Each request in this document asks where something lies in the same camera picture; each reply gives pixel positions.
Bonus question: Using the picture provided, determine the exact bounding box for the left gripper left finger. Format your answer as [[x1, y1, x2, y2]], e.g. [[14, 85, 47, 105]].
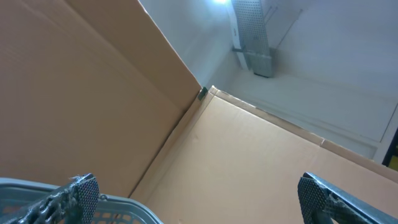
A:
[[1, 174, 100, 224]]

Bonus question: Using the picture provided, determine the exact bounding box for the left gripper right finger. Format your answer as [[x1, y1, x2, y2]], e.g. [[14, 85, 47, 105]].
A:
[[297, 172, 397, 224]]

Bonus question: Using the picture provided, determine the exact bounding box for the grey plastic shopping basket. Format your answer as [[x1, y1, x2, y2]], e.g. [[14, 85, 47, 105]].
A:
[[1, 177, 162, 224]]

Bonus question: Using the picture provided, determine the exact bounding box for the perforated metal ceiling tray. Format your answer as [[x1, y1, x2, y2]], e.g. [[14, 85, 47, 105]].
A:
[[231, 0, 273, 78]]

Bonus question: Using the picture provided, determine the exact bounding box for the back cardboard wall panel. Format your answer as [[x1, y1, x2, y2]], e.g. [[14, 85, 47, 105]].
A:
[[131, 88, 397, 223]]

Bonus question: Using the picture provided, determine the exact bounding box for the cardboard wall panel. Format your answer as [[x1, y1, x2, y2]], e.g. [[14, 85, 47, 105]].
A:
[[1, 0, 201, 197], [131, 88, 397, 223]]

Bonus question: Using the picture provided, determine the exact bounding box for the left cardboard wall panel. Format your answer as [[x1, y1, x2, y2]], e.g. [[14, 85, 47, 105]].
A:
[[1, 0, 201, 197]]

